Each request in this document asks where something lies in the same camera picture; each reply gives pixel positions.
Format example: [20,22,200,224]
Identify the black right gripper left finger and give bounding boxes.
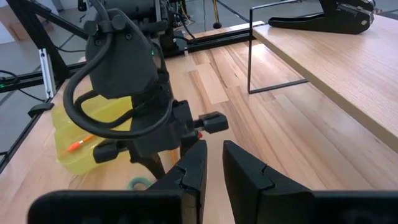
[149,139,208,224]

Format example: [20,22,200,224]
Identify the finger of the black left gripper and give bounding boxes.
[133,151,166,180]
[179,136,200,158]

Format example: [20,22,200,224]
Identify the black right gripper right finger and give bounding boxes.
[222,140,313,224]

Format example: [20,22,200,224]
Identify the green-handled scissors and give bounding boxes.
[126,176,154,192]

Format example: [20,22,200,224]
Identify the yellow translucent plastic case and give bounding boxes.
[51,95,135,177]

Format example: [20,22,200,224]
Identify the yellow pole with black foot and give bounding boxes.
[212,0,223,30]

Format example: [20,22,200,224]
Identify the wooden shelf with black legs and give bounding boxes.
[248,0,398,154]

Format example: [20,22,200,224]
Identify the black stapler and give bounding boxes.
[267,0,375,35]

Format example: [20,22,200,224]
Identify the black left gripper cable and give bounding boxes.
[63,30,175,140]

